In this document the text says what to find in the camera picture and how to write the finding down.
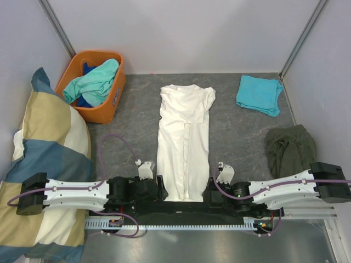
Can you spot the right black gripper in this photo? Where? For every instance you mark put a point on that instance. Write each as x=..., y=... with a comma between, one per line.
x=210, y=186

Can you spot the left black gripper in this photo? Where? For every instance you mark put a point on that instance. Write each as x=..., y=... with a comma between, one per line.
x=163, y=193

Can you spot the white t shirt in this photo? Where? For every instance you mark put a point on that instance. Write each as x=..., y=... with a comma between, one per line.
x=183, y=141

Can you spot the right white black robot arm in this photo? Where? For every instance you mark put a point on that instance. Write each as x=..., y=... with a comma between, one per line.
x=320, y=181

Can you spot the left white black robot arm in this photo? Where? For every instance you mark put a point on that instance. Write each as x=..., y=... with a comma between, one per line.
x=38, y=193

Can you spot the aluminium extrusion rails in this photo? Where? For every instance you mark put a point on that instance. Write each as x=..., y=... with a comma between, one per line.
x=310, y=211

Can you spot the olive green t shirt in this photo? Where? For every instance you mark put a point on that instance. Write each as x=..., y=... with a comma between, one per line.
x=289, y=151

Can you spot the folded turquoise t shirt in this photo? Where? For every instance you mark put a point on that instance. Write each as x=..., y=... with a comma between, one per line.
x=259, y=94

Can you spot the blue beige checkered pillow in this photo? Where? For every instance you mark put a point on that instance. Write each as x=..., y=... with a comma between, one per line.
x=54, y=139

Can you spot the mint green t shirt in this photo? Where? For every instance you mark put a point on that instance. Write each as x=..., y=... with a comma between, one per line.
x=94, y=87

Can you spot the dark blue t shirt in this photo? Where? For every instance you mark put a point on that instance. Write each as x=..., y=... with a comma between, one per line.
x=87, y=69

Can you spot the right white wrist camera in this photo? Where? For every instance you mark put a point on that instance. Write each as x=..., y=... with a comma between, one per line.
x=226, y=173

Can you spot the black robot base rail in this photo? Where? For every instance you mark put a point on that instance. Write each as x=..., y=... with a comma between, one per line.
x=189, y=213

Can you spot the white slotted cable duct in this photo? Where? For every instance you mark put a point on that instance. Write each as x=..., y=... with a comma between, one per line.
x=107, y=224

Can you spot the right aluminium corner post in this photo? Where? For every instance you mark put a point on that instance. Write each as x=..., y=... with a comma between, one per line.
x=316, y=14

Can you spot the aluminium corner post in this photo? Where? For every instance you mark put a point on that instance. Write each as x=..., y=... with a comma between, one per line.
x=57, y=26
x=316, y=14

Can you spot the left aluminium corner post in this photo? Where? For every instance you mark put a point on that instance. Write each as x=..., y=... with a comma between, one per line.
x=57, y=26

